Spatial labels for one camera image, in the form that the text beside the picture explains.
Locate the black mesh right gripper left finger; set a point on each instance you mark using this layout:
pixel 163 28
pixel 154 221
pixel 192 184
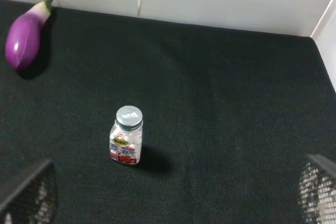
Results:
pixel 31 196

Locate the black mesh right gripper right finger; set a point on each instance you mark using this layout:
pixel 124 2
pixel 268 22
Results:
pixel 316 191

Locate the small candy bottle silver cap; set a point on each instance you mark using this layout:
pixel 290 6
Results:
pixel 125 139

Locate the black tablecloth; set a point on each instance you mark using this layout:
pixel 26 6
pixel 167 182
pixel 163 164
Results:
pixel 228 119

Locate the purple toy eggplant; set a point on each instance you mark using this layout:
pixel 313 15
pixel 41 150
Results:
pixel 23 39

